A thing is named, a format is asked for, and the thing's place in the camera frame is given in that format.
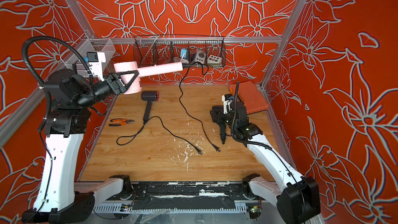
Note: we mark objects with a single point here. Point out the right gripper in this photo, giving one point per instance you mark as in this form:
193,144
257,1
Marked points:
217,113

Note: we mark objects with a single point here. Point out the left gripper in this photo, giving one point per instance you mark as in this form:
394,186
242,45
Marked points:
114,82

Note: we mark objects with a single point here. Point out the dark green hair dryer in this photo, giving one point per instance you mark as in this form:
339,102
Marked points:
223,133

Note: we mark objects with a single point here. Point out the pink hair dryer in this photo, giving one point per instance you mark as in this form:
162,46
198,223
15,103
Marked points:
145,72

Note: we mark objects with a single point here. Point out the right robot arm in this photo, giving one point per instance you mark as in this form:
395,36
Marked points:
295,196

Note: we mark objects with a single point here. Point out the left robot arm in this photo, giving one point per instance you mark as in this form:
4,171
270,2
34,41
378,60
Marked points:
69,97

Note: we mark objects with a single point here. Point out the black hair dryer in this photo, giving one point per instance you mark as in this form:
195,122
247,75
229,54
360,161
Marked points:
149,97

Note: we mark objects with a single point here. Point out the clear plastic bin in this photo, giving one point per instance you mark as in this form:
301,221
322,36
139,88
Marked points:
88,46

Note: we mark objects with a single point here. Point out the orange tool case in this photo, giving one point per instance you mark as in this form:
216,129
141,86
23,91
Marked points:
252,98

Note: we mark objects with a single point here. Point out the white socket cube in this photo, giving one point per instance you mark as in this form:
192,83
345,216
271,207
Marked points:
214,61

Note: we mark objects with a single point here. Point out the white power adapter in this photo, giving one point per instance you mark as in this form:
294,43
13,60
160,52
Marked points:
200,56

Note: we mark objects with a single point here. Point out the blue small box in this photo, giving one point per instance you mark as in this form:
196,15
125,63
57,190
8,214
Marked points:
184,54

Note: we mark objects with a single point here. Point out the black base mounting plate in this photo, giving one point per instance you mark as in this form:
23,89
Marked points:
188,195

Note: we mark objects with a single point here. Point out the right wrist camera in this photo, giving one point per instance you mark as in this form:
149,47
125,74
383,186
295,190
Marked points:
227,100

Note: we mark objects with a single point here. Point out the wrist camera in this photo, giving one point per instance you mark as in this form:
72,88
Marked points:
227,100
97,63

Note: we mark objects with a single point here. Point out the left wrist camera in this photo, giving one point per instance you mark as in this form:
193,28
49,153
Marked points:
97,63

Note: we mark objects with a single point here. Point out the orange handled pliers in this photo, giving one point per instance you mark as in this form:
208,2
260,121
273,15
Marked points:
120,122

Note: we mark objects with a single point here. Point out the black wire wall basket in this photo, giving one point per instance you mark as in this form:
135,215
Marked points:
164,49

